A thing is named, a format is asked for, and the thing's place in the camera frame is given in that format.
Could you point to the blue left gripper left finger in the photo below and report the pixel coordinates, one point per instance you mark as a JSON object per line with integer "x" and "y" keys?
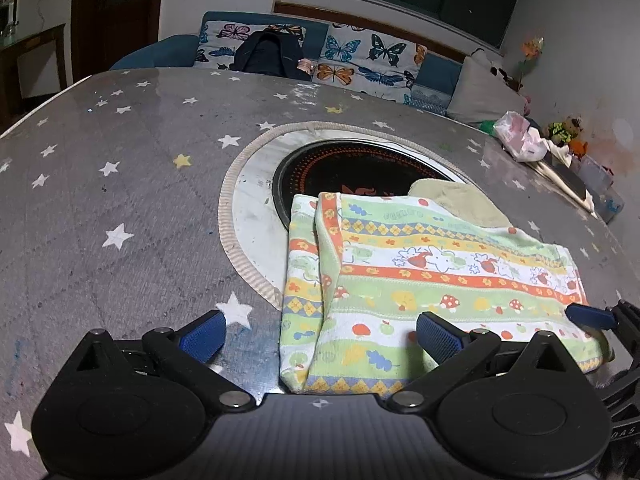
{"x": 202, "y": 338}

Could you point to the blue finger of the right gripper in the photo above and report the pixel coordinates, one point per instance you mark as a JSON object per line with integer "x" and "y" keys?
{"x": 582, "y": 315}

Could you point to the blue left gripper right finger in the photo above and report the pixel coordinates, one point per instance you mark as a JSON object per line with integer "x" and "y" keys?
{"x": 438, "y": 338}

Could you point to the colourful striped children's garment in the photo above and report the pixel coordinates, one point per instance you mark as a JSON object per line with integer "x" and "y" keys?
{"x": 362, "y": 269}

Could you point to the clear plastic storage box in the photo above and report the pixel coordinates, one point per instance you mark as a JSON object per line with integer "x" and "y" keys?
{"x": 599, "y": 183}

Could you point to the cream folded cloth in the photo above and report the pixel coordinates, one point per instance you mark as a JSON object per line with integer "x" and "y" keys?
{"x": 543, "y": 170}

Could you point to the grey star-patterned tablecloth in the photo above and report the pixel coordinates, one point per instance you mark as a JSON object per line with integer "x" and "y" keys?
{"x": 139, "y": 200}

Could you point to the pink white plastic bag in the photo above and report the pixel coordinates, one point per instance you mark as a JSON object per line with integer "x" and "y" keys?
{"x": 519, "y": 138}

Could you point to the plush teddy toy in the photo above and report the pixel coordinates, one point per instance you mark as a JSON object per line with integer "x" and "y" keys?
{"x": 567, "y": 133}

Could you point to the black induction cooktop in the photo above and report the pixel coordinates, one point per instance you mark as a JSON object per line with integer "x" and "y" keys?
{"x": 349, "y": 167}

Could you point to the green ball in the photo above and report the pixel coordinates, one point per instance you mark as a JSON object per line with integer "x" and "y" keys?
{"x": 488, "y": 127}

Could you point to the plain grey pillow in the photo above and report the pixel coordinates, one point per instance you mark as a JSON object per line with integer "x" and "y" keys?
{"x": 481, "y": 95}

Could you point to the orange artificial flowers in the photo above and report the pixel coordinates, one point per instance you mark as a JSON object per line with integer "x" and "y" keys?
{"x": 531, "y": 50}

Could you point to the butterfly cushion centre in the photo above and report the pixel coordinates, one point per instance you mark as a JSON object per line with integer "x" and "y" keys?
{"x": 377, "y": 64}

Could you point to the butterfly cushion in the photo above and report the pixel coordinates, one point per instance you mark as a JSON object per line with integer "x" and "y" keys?
{"x": 220, "y": 39}
{"x": 377, "y": 64}

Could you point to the panda plush toy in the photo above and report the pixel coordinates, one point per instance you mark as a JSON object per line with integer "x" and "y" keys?
{"x": 500, "y": 72}

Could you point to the dark navy backpack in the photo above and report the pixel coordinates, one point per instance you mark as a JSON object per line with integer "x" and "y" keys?
{"x": 272, "y": 53}

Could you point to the butterfly cushion left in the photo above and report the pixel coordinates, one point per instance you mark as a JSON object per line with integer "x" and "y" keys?
{"x": 220, "y": 39}

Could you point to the blue sofa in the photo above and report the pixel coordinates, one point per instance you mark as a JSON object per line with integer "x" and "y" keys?
{"x": 432, "y": 91}

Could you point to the dark wooden door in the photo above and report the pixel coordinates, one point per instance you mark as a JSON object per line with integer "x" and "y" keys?
{"x": 104, "y": 31}

